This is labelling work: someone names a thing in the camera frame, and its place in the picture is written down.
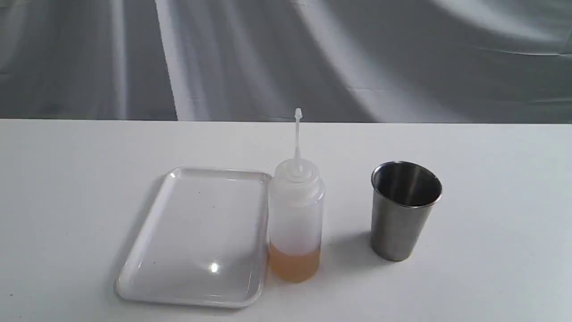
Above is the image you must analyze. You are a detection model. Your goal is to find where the translucent squeeze bottle amber liquid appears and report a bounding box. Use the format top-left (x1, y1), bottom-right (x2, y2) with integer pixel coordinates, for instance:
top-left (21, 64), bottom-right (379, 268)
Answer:
top-left (268, 108), bottom-right (325, 283)

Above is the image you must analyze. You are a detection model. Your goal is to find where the stainless steel cup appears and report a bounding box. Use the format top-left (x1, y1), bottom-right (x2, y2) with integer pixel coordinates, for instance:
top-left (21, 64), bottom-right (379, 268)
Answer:
top-left (370, 161), bottom-right (443, 262)

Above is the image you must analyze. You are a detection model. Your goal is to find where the white plastic tray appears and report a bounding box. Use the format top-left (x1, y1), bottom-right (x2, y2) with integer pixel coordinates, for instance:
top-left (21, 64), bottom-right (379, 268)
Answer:
top-left (116, 167), bottom-right (272, 309)

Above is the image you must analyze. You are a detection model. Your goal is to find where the grey fabric backdrop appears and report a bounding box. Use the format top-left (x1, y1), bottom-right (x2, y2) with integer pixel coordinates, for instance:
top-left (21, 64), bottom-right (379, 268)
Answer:
top-left (1, 0), bottom-right (572, 124)

